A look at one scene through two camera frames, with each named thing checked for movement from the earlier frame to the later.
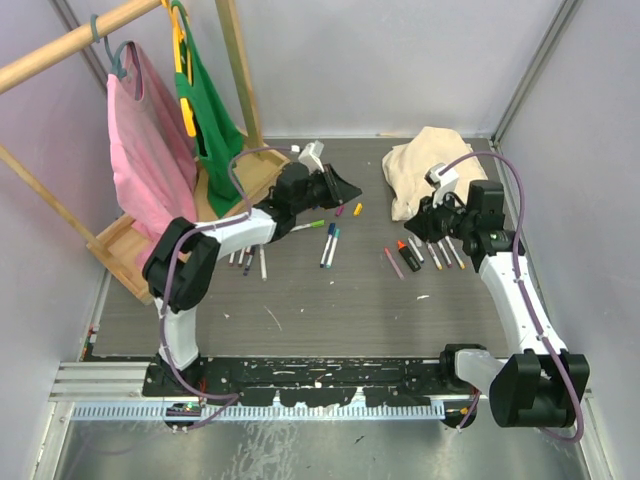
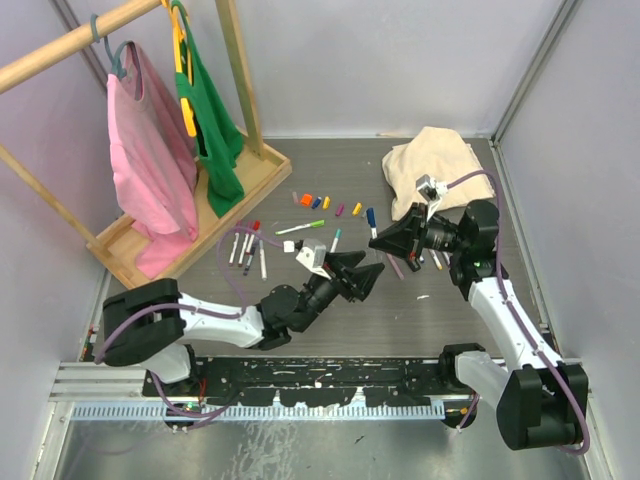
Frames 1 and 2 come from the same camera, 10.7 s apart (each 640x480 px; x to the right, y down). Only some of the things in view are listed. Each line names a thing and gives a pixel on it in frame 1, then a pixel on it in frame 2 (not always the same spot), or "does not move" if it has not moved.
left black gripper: (338, 190) → (358, 279)
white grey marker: (263, 265) does not move
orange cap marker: (438, 265) does not move
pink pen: (394, 263) does not move
